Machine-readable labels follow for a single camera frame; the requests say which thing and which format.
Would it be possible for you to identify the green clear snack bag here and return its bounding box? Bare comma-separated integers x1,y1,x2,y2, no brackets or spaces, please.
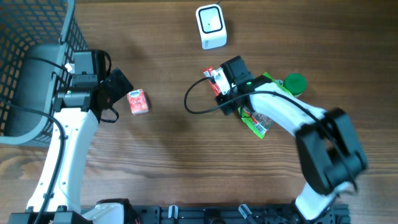
238,72,295,139

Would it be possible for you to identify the red stick sachet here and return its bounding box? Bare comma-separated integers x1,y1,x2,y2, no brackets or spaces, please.
203,66,221,96

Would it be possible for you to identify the green-lid seasoning jar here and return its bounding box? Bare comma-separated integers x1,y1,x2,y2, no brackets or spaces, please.
276,73,307,98

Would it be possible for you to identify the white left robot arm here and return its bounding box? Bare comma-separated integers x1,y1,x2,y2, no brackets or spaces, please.
9,50,134,223

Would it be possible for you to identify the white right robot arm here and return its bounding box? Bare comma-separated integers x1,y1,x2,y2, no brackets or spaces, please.
209,56,368,221

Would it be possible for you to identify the white barcode scanner box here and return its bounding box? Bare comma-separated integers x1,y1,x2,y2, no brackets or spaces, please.
195,4,227,50

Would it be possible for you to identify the red tissue pack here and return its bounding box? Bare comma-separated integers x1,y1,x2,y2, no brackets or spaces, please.
127,89,149,115

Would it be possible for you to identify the grey plastic mesh basket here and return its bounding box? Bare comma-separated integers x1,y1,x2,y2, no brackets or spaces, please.
1,0,88,146

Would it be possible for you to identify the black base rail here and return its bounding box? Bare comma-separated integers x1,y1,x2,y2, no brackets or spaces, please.
130,203,351,224

